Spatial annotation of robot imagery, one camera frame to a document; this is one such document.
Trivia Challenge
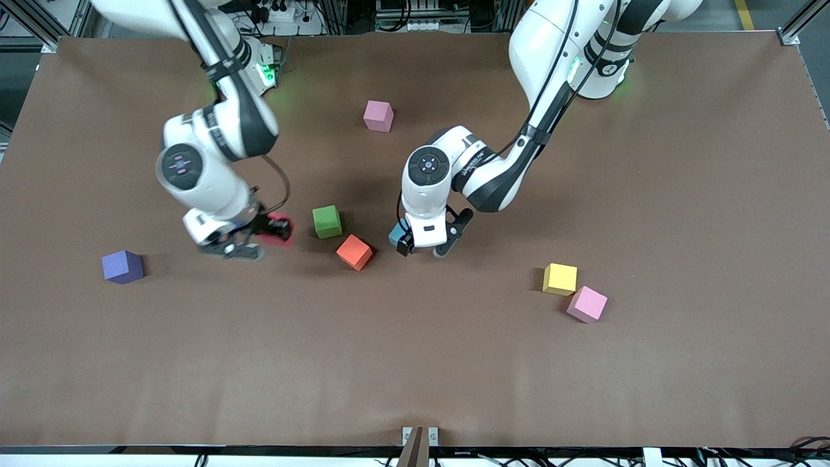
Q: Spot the small metal table bracket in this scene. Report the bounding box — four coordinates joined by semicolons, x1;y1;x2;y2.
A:
402;426;439;467

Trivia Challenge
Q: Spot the pink foam cube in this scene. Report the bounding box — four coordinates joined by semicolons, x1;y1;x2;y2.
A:
363;100;395;133
566;286;609;324

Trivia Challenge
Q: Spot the red foam cube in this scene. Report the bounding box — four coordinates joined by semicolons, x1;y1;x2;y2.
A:
263;212;294;248

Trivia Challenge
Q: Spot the grey equipment rack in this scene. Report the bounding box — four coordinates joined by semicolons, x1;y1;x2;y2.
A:
375;0;455;33

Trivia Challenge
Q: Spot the brown table cover sheet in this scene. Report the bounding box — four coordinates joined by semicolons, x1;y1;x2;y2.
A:
0;32;830;449

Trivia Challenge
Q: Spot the orange foam cube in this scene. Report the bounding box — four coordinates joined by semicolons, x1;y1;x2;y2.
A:
336;234;374;272

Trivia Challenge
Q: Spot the purple foam cube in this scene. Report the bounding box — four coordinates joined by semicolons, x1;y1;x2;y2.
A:
101;250;145;285

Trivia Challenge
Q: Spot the green foam cube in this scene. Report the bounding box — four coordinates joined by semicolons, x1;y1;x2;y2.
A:
312;205;343;239

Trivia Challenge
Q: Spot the white power strip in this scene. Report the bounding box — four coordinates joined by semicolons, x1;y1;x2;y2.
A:
259;0;299;23

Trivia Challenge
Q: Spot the yellow foam cube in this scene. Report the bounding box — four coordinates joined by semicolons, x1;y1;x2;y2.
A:
542;263;578;296

